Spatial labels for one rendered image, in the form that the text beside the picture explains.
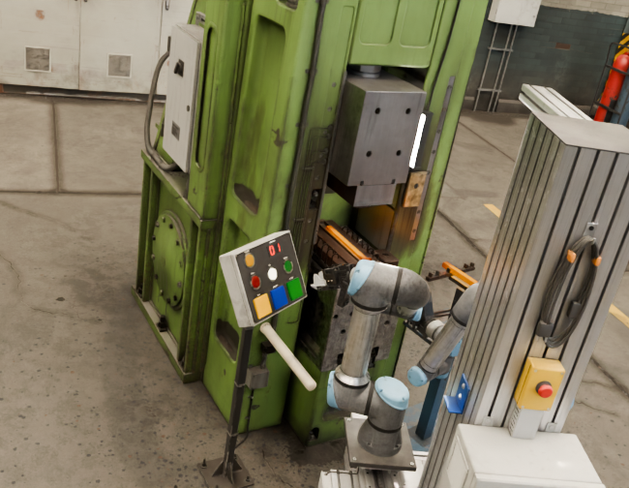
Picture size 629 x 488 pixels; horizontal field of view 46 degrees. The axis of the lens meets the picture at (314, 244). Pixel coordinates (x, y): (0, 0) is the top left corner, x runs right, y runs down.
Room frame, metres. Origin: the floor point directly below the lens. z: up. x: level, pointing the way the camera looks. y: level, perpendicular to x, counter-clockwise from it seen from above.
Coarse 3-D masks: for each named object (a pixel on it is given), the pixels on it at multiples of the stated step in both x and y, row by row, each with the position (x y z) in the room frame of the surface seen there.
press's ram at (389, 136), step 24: (384, 72) 3.22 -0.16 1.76; (360, 96) 2.86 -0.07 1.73; (384, 96) 2.88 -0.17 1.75; (408, 96) 2.95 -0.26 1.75; (360, 120) 2.83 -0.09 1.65; (384, 120) 2.90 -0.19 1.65; (408, 120) 2.96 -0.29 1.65; (336, 144) 2.94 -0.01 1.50; (360, 144) 2.84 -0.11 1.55; (384, 144) 2.91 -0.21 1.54; (408, 144) 2.98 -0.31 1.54; (336, 168) 2.92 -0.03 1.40; (360, 168) 2.86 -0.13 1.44; (384, 168) 2.92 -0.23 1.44; (408, 168) 3.00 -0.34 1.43
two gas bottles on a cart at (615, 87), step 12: (624, 60) 9.72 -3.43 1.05; (612, 72) 9.79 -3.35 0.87; (624, 72) 9.57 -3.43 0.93; (612, 84) 9.73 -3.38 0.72; (624, 84) 9.55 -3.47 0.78; (612, 96) 9.70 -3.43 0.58; (624, 96) 9.51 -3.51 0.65; (600, 108) 9.77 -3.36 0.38; (612, 108) 9.66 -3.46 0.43; (624, 108) 9.48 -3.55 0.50; (600, 120) 9.72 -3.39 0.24; (612, 120) 9.55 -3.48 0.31; (624, 120) 9.49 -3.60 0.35
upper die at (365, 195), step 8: (328, 176) 3.04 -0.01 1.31; (328, 184) 3.04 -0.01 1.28; (336, 184) 2.99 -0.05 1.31; (360, 184) 2.88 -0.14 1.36; (384, 184) 2.94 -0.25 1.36; (392, 184) 2.96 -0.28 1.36; (336, 192) 2.98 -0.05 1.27; (344, 192) 2.92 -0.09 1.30; (352, 192) 2.88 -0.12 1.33; (360, 192) 2.87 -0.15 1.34; (368, 192) 2.89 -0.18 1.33; (376, 192) 2.92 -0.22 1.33; (384, 192) 2.94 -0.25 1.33; (392, 192) 2.96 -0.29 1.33; (352, 200) 2.87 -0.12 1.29; (360, 200) 2.88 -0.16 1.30; (368, 200) 2.90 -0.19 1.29; (376, 200) 2.92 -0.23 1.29; (384, 200) 2.95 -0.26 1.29; (392, 200) 2.97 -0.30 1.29
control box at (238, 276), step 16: (256, 240) 2.60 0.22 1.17; (272, 240) 2.57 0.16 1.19; (288, 240) 2.64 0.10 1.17; (224, 256) 2.40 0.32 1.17; (240, 256) 2.40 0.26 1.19; (256, 256) 2.47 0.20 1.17; (272, 256) 2.53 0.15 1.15; (288, 256) 2.61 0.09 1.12; (224, 272) 2.40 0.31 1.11; (240, 272) 2.37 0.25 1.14; (256, 272) 2.43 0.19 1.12; (288, 272) 2.56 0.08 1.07; (240, 288) 2.35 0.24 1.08; (256, 288) 2.40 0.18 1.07; (272, 288) 2.46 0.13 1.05; (304, 288) 2.60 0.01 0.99; (240, 304) 2.35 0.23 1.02; (272, 304) 2.43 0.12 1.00; (288, 304) 2.49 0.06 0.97; (240, 320) 2.34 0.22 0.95; (256, 320) 2.33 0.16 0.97
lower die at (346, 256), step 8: (320, 224) 3.23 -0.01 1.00; (328, 224) 3.24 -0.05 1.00; (336, 224) 3.28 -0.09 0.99; (320, 232) 3.15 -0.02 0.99; (328, 232) 3.15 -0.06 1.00; (344, 232) 3.19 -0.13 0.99; (320, 240) 3.09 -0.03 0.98; (328, 240) 3.08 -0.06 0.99; (336, 240) 3.09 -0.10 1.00; (352, 240) 3.13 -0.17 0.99; (320, 248) 3.01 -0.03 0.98; (336, 248) 3.02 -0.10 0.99; (344, 248) 3.02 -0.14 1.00; (360, 248) 3.06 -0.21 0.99; (328, 256) 2.95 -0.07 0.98; (336, 256) 2.96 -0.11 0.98; (344, 256) 2.96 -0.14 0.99; (352, 256) 2.96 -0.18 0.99; (368, 256) 2.99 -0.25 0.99; (328, 264) 2.94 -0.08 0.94
